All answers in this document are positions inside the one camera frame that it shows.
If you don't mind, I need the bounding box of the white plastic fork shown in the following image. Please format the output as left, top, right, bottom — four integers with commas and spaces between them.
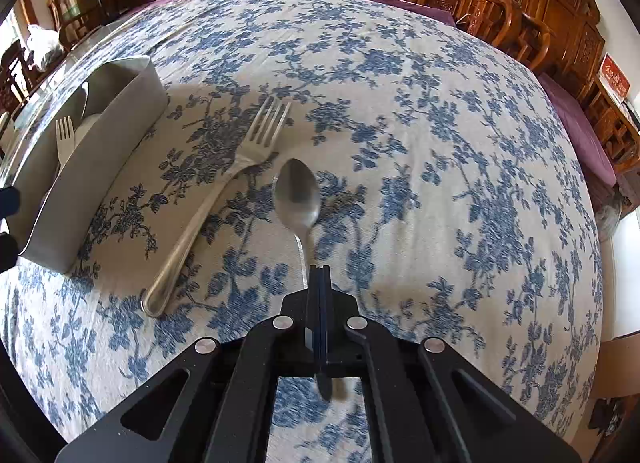
55, 116, 76, 170

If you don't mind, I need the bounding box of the metal fork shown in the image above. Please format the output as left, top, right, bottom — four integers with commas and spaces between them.
140, 95, 293, 319

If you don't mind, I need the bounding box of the clear plastic bag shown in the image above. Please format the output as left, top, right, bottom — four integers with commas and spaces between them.
596, 197, 624, 240

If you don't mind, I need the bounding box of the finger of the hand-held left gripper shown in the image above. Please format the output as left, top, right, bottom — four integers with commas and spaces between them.
0, 231, 19, 273
0, 186, 20, 218

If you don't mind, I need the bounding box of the white plastic bag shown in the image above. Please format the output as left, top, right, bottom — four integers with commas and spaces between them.
26, 24, 67, 70

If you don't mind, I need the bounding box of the flat cardboard sheet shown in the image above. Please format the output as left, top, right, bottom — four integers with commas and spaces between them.
589, 337, 640, 440

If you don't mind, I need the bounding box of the red box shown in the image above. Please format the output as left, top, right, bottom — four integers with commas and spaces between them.
597, 52, 632, 104

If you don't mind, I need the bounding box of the small metal teaspoon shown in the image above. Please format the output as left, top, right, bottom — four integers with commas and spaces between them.
272, 158, 333, 401

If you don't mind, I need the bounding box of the wooden slatted chair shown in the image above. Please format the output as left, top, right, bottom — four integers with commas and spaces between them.
46, 0, 109, 52

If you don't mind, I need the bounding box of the carved wooden armchair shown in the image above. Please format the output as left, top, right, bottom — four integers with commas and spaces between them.
464, 0, 552, 74

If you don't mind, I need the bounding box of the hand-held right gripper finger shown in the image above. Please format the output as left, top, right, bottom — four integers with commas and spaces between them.
55, 265, 321, 463
319, 265, 583, 463

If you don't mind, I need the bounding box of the blue floral tablecloth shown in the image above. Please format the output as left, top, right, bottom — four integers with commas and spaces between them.
0, 0, 607, 463

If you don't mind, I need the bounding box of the grey rectangular utensil tray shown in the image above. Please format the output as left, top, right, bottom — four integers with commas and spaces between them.
17, 56, 169, 274

